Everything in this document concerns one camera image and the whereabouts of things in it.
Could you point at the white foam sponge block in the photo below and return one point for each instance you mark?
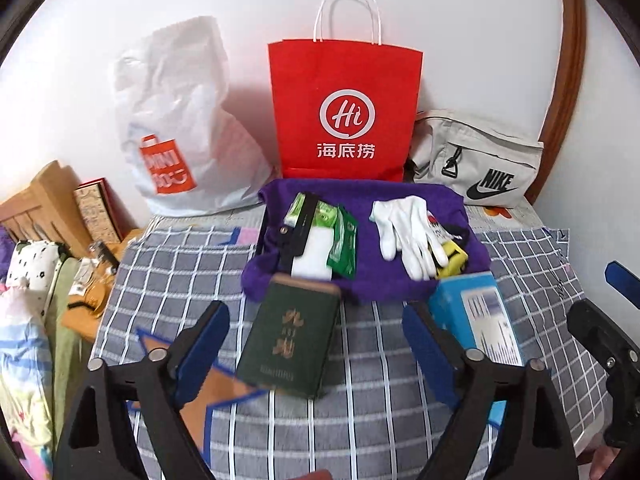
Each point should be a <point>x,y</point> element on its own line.
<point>315,255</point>

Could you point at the grey checkered blanket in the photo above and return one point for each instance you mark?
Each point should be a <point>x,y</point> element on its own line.
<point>360,410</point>

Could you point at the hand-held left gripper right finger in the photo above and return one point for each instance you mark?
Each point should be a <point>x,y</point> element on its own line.
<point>430,350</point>

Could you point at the person's right hand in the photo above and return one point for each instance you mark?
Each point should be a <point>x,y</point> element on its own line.
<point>605,465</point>

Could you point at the green snack packets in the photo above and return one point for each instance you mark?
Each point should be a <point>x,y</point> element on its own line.
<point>345,250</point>

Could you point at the white spotted pillow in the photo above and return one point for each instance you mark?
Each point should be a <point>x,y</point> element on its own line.
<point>35,260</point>

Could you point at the amber glass cup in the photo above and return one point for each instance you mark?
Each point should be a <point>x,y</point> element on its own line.
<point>100,290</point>

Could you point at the yellow tape measure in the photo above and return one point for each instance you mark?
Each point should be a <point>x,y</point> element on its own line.
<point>452,257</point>

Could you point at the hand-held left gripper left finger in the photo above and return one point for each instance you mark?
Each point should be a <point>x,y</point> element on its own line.
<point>202,350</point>

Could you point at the brown wooden door frame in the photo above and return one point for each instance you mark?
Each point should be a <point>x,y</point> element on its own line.
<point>570,85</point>

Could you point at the purple towel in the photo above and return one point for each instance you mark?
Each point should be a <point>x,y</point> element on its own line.
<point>380,280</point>

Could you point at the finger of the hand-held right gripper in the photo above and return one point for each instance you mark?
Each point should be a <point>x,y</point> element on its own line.
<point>595,330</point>
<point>622,285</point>

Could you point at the beige waist bag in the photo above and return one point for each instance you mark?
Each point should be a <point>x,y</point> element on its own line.
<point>480,150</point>

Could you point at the patterned book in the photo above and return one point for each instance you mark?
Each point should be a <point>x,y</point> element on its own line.
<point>97,210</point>

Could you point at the white printed bed sheet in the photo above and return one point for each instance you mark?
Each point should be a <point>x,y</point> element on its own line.
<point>500,215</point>

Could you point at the dark green tin box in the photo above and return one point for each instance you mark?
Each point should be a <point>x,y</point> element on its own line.
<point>285,340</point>

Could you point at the purple plush toy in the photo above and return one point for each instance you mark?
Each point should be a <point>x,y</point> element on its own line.
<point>4,242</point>

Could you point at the white plastic shopping bag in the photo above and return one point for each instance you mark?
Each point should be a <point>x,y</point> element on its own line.
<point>175,110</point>

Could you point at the fruit print packet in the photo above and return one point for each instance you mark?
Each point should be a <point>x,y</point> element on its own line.
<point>439,230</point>

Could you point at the wooden headboard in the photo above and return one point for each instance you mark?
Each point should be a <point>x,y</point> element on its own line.
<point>50,195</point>

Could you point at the red paper bag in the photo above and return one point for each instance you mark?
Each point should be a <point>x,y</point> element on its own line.
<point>345,75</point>

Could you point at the blue tissue pack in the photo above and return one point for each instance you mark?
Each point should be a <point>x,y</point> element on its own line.
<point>480,320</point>

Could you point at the wooden nightstand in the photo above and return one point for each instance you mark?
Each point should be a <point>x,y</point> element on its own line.
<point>80,322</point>

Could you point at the colourful quilt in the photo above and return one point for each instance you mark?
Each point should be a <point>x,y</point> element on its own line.
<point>20,360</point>

